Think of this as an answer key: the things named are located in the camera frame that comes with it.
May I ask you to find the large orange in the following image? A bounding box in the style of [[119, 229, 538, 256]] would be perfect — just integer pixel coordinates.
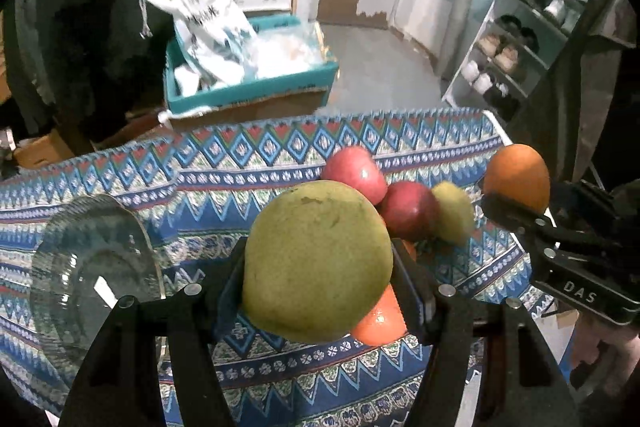
[[483, 144, 550, 215]]

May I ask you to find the right hand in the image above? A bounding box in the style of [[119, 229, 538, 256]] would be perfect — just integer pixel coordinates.
[[569, 311, 640, 403]]

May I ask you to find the yellow green pear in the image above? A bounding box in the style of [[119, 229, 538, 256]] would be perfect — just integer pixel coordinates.
[[432, 181, 475, 247]]

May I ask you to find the clear glass bowl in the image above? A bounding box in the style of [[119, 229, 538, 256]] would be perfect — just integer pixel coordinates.
[[29, 195, 165, 384]]

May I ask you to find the large tangerine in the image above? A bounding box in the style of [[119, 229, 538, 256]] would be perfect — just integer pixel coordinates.
[[350, 285, 408, 347]]

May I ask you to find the dark red apple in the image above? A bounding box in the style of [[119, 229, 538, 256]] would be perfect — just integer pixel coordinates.
[[378, 181, 439, 243]]

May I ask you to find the blue patterned tablecloth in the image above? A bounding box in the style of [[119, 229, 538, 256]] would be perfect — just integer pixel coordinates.
[[0, 107, 557, 427]]

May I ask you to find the pink red apple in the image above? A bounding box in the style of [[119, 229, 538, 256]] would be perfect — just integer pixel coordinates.
[[320, 145, 387, 206]]

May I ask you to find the white shoe rack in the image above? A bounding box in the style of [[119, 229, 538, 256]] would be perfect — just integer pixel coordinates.
[[442, 0, 587, 122]]

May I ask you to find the black hanging jacket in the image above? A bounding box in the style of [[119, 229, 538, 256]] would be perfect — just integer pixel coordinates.
[[1, 0, 172, 155]]

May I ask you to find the teal plastic crate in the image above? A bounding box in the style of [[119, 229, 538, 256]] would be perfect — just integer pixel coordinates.
[[164, 14, 338, 115]]

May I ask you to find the white rice bag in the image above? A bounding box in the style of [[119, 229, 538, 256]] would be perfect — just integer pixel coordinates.
[[140, 0, 257, 89]]

